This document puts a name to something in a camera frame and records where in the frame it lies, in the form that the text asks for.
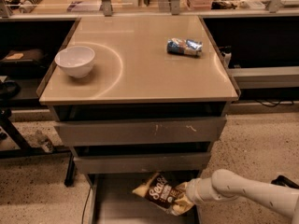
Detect blue snack packet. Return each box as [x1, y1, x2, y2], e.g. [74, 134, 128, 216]
[166, 38, 203, 57]

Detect top drawer front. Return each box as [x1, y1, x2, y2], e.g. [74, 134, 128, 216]
[55, 117, 226, 147]

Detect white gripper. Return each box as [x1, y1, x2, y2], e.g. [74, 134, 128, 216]
[176, 178, 224, 205]

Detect white bowl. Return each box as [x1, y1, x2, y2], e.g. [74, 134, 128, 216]
[54, 46, 95, 78]

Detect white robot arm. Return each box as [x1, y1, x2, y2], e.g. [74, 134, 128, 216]
[180, 169, 299, 224]

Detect black floor cable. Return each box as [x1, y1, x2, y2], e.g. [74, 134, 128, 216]
[80, 185, 93, 224]

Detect open bottom drawer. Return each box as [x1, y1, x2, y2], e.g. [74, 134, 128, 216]
[88, 173, 203, 224]

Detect middle drawer front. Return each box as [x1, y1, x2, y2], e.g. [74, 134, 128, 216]
[74, 153, 211, 174]

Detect brown chip bag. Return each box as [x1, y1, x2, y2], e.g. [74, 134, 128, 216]
[133, 173, 193, 216]

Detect black chair caster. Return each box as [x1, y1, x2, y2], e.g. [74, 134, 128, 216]
[271, 175, 299, 189]

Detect grey drawer cabinet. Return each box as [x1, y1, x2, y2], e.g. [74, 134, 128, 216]
[36, 14, 242, 224]

